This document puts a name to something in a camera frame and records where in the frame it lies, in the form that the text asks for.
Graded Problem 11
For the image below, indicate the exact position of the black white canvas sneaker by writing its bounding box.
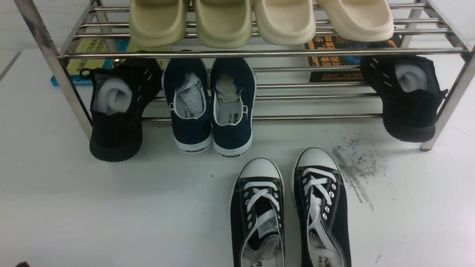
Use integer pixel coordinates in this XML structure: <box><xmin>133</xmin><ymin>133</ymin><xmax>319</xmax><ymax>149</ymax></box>
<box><xmin>291</xmin><ymin>148</ymin><xmax>351</xmax><ymax>267</ymax></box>
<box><xmin>230</xmin><ymin>158</ymin><xmax>285</xmax><ymax>267</ymax></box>

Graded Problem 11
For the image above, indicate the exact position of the navy blue canvas shoe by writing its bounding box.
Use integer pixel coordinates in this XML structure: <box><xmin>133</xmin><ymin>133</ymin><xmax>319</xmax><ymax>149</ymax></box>
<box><xmin>161</xmin><ymin>59</ymin><xmax>212</xmax><ymax>154</ymax></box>
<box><xmin>209</xmin><ymin>57</ymin><xmax>257</xmax><ymax>158</ymax></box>

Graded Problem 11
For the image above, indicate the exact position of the stainless steel shoe rack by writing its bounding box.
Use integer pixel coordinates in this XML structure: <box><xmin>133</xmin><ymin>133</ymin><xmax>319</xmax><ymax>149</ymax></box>
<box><xmin>14</xmin><ymin>0</ymin><xmax>474</xmax><ymax>151</ymax></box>

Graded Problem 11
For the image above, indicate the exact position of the olive green foam slipper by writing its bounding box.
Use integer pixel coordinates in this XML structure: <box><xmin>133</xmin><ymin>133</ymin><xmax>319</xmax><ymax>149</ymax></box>
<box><xmin>129</xmin><ymin>0</ymin><xmax>190</xmax><ymax>48</ymax></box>
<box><xmin>192</xmin><ymin>0</ymin><xmax>253</xmax><ymax>49</ymax></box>

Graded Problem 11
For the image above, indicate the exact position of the cream foam slipper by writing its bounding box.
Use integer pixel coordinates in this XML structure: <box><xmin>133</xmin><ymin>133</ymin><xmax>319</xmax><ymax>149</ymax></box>
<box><xmin>317</xmin><ymin>0</ymin><xmax>394</xmax><ymax>42</ymax></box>
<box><xmin>252</xmin><ymin>0</ymin><xmax>316</xmax><ymax>45</ymax></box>

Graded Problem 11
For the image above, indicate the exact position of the black orange book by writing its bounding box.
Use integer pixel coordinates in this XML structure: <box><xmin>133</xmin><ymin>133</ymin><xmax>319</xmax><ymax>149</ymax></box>
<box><xmin>304</xmin><ymin>35</ymin><xmax>402</xmax><ymax>83</ymax></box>

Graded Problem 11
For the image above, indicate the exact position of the black knit sneaker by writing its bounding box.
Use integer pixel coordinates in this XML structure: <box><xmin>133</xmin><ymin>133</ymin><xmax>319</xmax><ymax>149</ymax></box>
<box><xmin>360</xmin><ymin>55</ymin><xmax>448</xmax><ymax>143</ymax></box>
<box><xmin>80</xmin><ymin>58</ymin><xmax>162</xmax><ymax>162</ymax></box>

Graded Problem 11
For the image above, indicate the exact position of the yellow blue book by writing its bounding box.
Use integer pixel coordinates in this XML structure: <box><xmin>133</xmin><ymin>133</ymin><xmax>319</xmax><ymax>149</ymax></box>
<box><xmin>50</xmin><ymin>38</ymin><xmax>172</xmax><ymax>87</ymax></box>

